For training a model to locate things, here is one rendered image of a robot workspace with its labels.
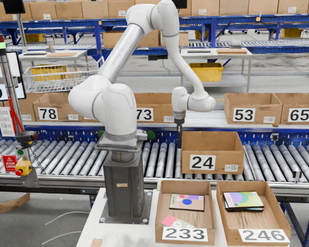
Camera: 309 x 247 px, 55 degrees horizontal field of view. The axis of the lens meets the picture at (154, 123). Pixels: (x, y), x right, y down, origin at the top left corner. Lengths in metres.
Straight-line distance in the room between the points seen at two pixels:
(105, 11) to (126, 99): 5.65
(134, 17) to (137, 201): 1.00
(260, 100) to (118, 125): 1.58
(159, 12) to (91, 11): 5.35
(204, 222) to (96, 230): 0.55
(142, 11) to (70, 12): 5.46
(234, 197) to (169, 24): 1.01
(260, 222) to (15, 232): 2.07
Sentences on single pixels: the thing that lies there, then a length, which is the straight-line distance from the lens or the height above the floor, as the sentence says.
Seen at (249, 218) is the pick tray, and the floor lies 0.76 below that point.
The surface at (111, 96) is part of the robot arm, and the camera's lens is 1.36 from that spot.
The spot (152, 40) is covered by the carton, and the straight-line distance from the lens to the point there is 6.55.
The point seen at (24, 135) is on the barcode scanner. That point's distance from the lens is 1.97.
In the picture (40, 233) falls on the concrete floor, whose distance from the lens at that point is 2.88.
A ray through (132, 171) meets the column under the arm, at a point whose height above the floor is 1.04.
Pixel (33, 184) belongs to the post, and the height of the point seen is 0.70.
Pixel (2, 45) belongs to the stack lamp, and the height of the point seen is 1.61.
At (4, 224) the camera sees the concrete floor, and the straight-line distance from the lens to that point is 3.11.
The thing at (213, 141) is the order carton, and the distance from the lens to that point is 2.22.
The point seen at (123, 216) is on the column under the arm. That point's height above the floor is 0.76.
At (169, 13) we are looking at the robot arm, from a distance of 1.70.
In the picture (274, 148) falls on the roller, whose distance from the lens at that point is 2.43.
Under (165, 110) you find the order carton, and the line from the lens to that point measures 2.35.
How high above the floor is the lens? 1.84
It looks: 23 degrees down
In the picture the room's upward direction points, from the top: 2 degrees counter-clockwise
